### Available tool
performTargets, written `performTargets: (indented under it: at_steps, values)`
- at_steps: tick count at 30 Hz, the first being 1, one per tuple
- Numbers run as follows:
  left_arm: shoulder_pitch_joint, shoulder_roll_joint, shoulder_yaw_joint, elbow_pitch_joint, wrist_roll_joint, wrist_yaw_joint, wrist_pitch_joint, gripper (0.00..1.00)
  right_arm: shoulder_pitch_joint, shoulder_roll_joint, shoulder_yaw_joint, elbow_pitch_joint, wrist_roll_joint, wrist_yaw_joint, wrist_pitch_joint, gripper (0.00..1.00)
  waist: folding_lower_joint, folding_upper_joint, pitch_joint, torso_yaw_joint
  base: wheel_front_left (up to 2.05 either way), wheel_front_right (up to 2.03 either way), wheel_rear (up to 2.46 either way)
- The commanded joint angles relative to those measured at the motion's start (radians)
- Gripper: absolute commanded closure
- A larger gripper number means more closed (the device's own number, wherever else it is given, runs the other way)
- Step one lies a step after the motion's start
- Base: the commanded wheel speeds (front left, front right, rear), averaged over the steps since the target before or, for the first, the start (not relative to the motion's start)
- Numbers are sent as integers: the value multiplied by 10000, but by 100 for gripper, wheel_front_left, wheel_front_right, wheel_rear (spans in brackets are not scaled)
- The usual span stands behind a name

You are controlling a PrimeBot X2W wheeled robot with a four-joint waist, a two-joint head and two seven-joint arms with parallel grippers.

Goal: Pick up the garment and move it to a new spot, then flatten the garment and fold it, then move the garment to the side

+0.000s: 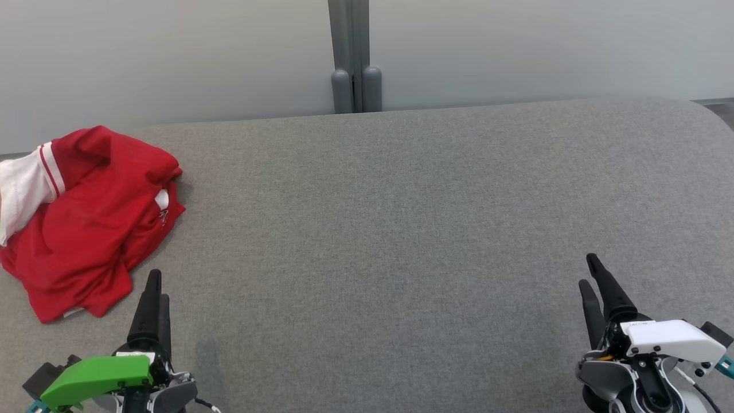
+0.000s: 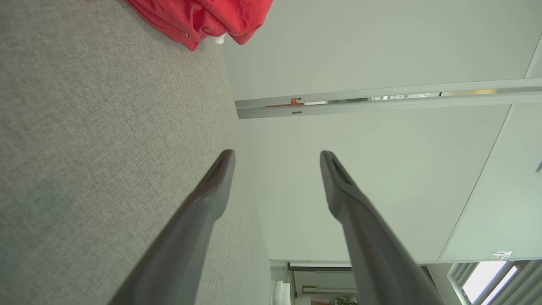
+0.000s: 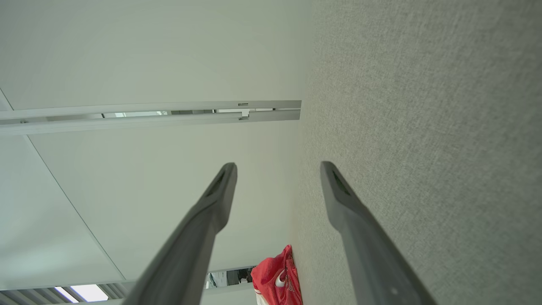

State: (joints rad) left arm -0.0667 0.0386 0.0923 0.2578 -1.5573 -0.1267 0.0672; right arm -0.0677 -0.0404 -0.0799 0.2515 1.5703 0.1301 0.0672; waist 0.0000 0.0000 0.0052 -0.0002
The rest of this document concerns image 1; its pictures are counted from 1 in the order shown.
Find red shorts with white trim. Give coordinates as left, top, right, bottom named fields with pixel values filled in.
left=50, top=125, right=186, bottom=271

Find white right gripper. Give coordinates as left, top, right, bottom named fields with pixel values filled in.
left=578, top=254, right=728, bottom=365

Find grey partition post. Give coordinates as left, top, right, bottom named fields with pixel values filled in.
left=328, top=0, right=383, bottom=114

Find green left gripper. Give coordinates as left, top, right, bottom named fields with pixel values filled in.
left=40, top=270, right=173, bottom=413

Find red white jersey shirt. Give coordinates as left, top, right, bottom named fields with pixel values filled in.
left=0, top=141, right=134, bottom=325

